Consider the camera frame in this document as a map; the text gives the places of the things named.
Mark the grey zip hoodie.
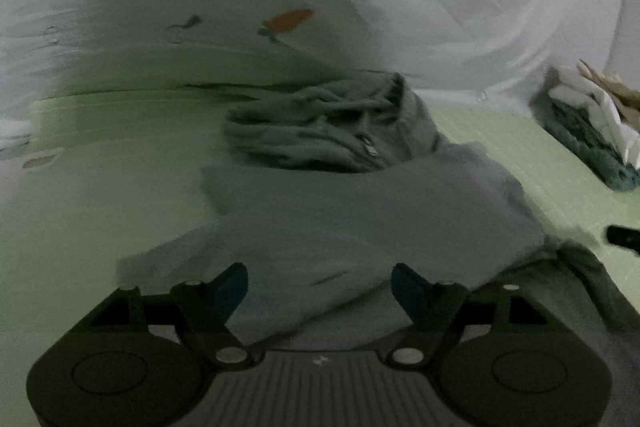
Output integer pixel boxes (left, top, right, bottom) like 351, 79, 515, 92
117, 75, 639, 426

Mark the dark teal folded garment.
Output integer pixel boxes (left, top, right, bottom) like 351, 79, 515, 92
544, 101, 639, 192

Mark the beige folded garment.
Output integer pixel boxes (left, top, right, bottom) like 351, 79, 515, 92
577, 61, 640, 131

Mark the white folded garment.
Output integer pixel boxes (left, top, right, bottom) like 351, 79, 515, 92
548, 67, 639, 169

